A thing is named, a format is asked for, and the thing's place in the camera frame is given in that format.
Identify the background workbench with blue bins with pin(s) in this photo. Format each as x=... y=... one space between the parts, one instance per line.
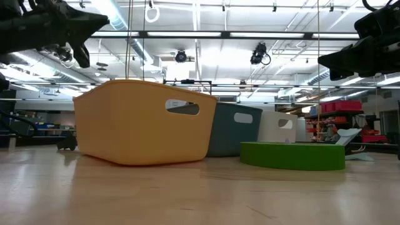
x=43 y=125

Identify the light blue stapler remover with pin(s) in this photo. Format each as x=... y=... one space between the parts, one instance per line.
x=348 y=135

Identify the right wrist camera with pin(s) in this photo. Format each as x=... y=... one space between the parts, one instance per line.
x=378 y=22

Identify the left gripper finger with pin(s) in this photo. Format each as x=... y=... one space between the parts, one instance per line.
x=80 y=51
x=87 y=22

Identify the teal plastic bin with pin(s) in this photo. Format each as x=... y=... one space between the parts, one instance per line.
x=231 y=137

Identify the shelf with red bins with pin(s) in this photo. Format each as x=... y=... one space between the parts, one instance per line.
x=342 y=106

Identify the white plastic bin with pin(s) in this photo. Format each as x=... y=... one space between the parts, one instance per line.
x=272 y=131

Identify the silver ventilation duct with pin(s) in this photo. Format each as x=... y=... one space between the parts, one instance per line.
x=117 y=18

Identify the green tape roll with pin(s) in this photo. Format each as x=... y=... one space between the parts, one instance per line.
x=290 y=156

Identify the black overhead light beam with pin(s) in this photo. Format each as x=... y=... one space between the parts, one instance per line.
x=225 y=34

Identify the black stapler remover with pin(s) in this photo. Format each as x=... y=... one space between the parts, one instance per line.
x=67 y=142

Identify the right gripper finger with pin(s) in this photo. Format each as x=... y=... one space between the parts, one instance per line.
x=343 y=59
x=340 y=75

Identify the yellow plastic bin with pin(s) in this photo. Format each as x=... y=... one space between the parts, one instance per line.
x=125 y=125

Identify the round black ceiling camera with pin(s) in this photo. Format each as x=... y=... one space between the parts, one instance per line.
x=181 y=56

